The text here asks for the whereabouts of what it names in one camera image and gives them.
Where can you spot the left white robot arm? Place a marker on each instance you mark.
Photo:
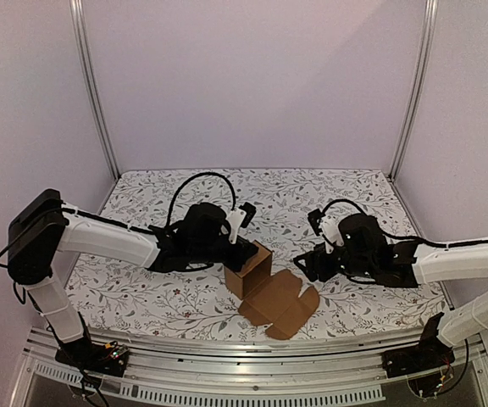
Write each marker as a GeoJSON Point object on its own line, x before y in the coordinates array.
{"type": "Point", "coordinates": [49, 225]}

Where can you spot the brown cardboard box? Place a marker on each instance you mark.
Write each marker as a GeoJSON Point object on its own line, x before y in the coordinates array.
{"type": "Point", "coordinates": [274, 300]}

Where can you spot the right aluminium corner post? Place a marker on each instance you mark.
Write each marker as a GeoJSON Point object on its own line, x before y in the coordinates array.
{"type": "Point", "coordinates": [425, 46]}

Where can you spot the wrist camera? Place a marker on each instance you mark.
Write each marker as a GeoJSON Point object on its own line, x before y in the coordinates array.
{"type": "Point", "coordinates": [325, 226]}
{"type": "Point", "coordinates": [239, 218]}

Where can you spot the perforated metal strip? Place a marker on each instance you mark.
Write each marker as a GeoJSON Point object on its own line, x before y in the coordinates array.
{"type": "Point", "coordinates": [217, 396]}

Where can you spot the floral patterned table mat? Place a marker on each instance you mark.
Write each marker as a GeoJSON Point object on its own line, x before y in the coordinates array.
{"type": "Point", "coordinates": [113, 295]}

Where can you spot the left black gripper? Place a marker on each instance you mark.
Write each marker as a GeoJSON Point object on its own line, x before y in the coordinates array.
{"type": "Point", "coordinates": [242, 253]}

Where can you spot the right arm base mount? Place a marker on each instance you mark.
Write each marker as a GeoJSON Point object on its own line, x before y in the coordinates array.
{"type": "Point", "coordinates": [428, 353]}

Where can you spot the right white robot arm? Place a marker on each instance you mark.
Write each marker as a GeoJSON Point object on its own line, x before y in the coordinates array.
{"type": "Point", "coordinates": [410, 262]}

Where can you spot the aluminium corner post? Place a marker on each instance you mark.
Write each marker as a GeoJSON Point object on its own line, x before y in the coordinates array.
{"type": "Point", "coordinates": [425, 46]}
{"type": "Point", "coordinates": [84, 52]}

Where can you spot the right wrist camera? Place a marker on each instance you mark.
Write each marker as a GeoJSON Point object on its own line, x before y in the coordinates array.
{"type": "Point", "coordinates": [325, 226]}

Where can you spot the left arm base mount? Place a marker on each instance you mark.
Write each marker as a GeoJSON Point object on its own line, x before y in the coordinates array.
{"type": "Point", "coordinates": [109, 359]}

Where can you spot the left aluminium corner post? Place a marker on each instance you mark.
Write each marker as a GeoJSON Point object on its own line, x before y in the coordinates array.
{"type": "Point", "coordinates": [84, 52]}

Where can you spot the aluminium front rail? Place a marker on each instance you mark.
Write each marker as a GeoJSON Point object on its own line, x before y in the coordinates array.
{"type": "Point", "coordinates": [268, 365]}

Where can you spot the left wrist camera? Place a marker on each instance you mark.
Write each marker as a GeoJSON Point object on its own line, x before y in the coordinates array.
{"type": "Point", "coordinates": [239, 218]}

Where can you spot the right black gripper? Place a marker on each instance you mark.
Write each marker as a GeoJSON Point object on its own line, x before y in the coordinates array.
{"type": "Point", "coordinates": [324, 260]}

